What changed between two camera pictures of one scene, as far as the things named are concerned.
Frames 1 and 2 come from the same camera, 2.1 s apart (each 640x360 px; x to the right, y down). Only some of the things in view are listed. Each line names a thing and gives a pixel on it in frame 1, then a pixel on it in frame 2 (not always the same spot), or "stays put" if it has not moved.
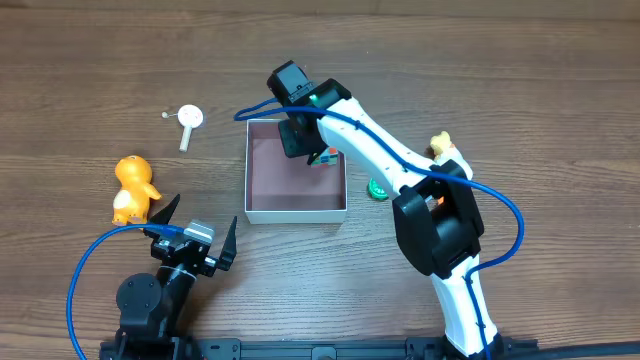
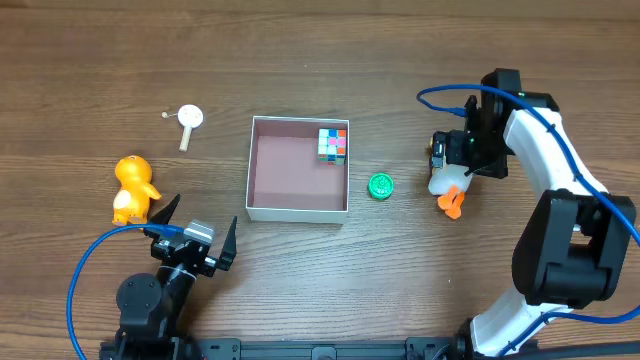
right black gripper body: x=298 y=138 → x=451 y=150
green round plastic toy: x=375 y=192 stays put
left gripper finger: x=228 y=254 stays put
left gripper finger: x=163 y=217 stays put
